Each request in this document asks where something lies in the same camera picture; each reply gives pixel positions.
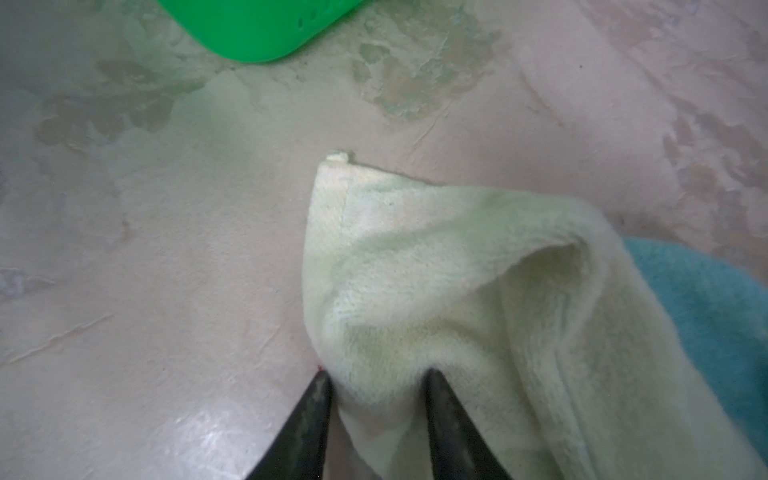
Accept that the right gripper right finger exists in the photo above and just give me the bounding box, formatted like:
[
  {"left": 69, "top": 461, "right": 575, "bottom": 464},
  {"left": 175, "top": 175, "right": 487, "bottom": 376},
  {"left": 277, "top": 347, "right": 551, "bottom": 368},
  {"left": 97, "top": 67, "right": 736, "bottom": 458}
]
[{"left": 424, "top": 369, "right": 512, "bottom": 480}]

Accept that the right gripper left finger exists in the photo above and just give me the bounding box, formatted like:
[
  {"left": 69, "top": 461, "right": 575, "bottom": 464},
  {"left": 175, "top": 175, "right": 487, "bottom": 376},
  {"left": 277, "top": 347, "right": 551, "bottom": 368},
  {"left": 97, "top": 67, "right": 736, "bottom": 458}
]
[{"left": 246, "top": 370, "right": 333, "bottom": 480}]

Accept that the pale yellow teal towel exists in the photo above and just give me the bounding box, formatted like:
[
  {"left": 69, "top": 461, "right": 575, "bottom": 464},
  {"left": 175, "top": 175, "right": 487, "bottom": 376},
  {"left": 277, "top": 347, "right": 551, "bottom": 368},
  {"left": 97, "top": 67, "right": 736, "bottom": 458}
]
[{"left": 302, "top": 153, "right": 767, "bottom": 479}]

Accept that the green plastic basket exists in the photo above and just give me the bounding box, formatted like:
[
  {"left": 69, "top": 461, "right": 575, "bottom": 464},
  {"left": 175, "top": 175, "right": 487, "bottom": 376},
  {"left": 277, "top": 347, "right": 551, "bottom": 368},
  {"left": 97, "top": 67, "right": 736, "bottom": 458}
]
[{"left": 159, "top": 0, "right": 361, "bottom": 63}]

